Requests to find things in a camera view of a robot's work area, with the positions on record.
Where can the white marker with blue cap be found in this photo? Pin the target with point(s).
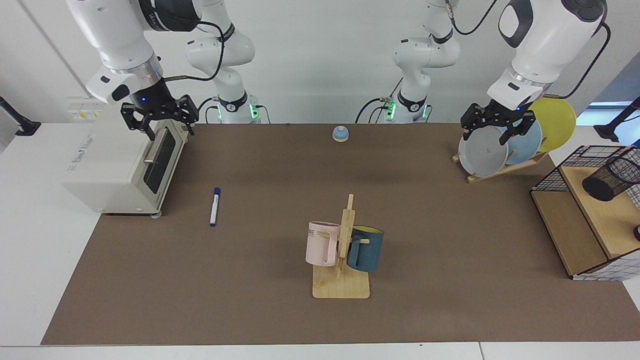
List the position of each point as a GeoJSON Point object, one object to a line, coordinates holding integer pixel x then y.
{"type": "Point", "coordinates": [214, 210]}

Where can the black mesh pen holder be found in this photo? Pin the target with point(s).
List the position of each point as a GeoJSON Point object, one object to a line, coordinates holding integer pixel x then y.
{"type": "Point", "coordinates": [607, 182]}

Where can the light blue plate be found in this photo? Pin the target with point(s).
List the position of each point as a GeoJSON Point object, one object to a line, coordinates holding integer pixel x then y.
{"type": "Point", "coordinates": [527, 147]}

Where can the grey plate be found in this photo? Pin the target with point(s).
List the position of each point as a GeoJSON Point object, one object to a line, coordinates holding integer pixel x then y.
{"type": "Point", "coordinates": [482, 155]}

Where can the wooden plate rack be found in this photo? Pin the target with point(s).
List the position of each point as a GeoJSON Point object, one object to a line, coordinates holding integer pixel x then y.
{"type": "Point", "coordinates": [500, 172]}

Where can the yellow plate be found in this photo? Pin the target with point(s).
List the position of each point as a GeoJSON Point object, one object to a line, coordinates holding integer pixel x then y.
{"type": "Point", "coordinates": [555, 125]}

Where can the pale toaster oven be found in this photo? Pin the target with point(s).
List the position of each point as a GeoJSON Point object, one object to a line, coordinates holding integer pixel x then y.
{"type": "Point", "coordinates": [110, 165]}

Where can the white socket box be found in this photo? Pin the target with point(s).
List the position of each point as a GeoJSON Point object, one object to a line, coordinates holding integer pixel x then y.
{"type": "Point", "coordinates": [82, 107]}

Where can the black clamp stand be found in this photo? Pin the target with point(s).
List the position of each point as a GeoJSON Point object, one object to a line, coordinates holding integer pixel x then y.
{"type": "Point", "coordinates": [607, 131]}
{"type": "Point", "coordinates": [25, 127]}

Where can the small blue round thing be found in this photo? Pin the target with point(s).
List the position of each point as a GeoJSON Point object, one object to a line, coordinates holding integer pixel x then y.
{"type": "Point", "coordinates": [340, 134]}

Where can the dark teal cup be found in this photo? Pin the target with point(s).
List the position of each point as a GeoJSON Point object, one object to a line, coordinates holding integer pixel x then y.
{"type": "Point", "coordinates": [367, 252]}

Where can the brown table cloth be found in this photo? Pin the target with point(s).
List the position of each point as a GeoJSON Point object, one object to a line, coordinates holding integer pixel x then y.
{"type": "Point", "coordinates": [200, 290]}

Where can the pink cup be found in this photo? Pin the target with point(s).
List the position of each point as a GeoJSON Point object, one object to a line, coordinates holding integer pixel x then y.
{"type": "Point", "coordinates": [320, 245]}

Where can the wooden cup stand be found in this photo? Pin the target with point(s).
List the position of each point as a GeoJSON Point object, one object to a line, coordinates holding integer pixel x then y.
{"type": "Point", "coordinates": [345, 287]}

